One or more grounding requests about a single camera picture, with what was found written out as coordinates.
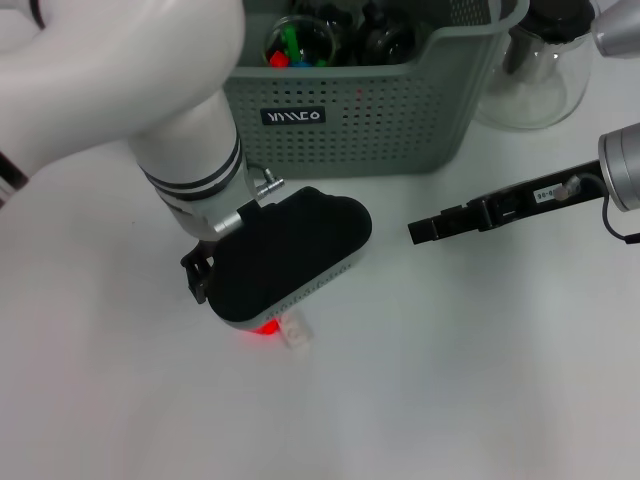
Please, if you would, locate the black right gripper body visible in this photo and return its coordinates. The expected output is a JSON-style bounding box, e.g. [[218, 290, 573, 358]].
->
[[466, 159, 608, 235]]

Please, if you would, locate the silver plug with clear cable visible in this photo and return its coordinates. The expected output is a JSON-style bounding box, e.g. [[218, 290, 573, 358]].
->
[[248, 163, 286, 200]]

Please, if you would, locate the glass teapot with black lid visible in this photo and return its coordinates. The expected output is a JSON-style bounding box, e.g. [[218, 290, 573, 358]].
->
[[472, 0, 601, 131]]

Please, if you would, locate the white two-stud toy brick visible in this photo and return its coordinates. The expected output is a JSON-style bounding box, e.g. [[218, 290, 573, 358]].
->
[[276, 309, 315, 351]]

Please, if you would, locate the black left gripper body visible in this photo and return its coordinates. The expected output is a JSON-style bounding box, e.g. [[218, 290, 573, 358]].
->
[[180, 238, 217, 272]]

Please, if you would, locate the right arm cable with plug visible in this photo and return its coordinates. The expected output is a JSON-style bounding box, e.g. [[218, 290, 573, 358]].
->
[[556, 172, 604, 202]]

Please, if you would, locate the grey-green perforated storage bin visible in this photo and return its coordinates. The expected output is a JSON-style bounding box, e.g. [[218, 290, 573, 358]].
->
[[222, 0, 531, 180]]

